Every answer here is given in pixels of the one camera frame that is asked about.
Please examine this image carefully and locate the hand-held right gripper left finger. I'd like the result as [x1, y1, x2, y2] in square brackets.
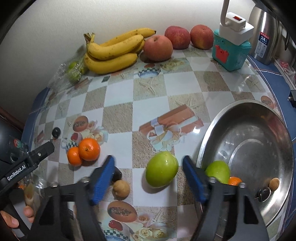
[29, 155, 116, 241]

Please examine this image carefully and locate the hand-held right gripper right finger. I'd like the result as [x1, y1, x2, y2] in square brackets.
[183, 156, 270, 241]

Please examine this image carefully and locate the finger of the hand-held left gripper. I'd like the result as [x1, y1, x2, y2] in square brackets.
[29, 141, 55, 166]

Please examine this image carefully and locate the brown longan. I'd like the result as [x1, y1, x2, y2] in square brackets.
[112, 179, 130, 198]
[269, 178, 280, 192]

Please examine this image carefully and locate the small orange mandarin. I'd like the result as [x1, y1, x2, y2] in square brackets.
[67, 147, 84, 167]

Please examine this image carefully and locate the large orange mandarin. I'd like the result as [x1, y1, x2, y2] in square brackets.
[79, 138, 100, 161]

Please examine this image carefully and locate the large green jujube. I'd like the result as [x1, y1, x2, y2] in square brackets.
[146, 151, 179, 188]

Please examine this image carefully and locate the stainless steel basin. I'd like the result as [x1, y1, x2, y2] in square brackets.
[195, 100, 295, 234]

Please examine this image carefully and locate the dark plum with stem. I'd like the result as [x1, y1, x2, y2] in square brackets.
[254, 188, 271, 203]

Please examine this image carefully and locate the person's left hand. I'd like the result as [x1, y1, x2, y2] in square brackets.
[0, 185, 36, 229]

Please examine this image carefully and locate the clear plastic fruit container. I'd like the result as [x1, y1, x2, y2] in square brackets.
[17, 173, 50, 193]

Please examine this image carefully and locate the clear glass mug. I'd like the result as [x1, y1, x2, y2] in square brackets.
[7, 137, 30, 163]

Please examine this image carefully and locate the clear bag of green fruit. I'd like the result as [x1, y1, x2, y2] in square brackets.
[52, 50, 89, 90]

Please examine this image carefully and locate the checkered printed tablecloth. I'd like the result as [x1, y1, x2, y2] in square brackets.
[22, 46, 296, 241]

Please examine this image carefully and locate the yellow banana bunch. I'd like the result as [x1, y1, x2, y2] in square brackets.
[84, 28, 156, 75]

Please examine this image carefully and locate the teal plastic box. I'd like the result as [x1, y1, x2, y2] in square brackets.
[212, 30, 252, 72]

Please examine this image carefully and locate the pale red apple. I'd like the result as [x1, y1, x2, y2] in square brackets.
[143, 35, 173, 62]

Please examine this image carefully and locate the red yellow apple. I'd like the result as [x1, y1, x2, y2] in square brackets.
[190, 25, 214, 49]

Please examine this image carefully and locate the dark red apple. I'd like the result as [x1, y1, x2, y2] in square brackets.
[165, 26, 191, 49]

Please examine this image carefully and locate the pink patterned packet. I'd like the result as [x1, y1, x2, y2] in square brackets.
[277, 59, 296, 81]

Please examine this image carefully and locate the stainless steel kettle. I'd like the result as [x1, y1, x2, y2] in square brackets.
[248, 5, 289, 65]

